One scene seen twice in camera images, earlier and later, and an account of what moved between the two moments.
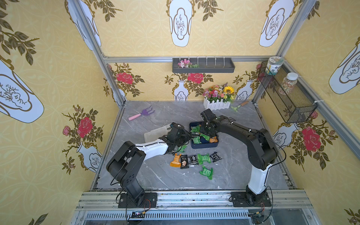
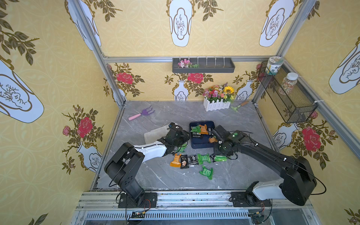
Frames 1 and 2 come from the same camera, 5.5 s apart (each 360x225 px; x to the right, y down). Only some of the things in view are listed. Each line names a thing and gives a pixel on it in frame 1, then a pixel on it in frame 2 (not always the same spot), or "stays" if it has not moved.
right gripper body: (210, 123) → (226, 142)
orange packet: (213, 140) stays
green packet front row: (207, 172) stays
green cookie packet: (183, 148) stays
